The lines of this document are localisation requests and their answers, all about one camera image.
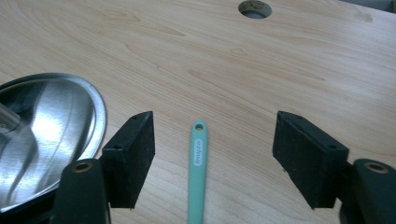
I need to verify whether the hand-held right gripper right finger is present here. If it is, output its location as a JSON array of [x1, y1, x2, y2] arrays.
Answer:
[[272, 110, 396, 224]]

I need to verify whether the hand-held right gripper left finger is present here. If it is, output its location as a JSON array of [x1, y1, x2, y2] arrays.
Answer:
[[49, 110, 156, 224]]

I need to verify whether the mint green utensil handle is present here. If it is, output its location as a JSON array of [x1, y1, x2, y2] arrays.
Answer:
[[187, 119, 209, 224]]

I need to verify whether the stainless steel pan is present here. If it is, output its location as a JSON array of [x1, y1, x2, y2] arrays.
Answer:
[[0, 72, 108, 216]]

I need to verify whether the round cable hole in table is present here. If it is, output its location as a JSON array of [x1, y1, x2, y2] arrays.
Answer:
[[237, 0, 273, 20]]

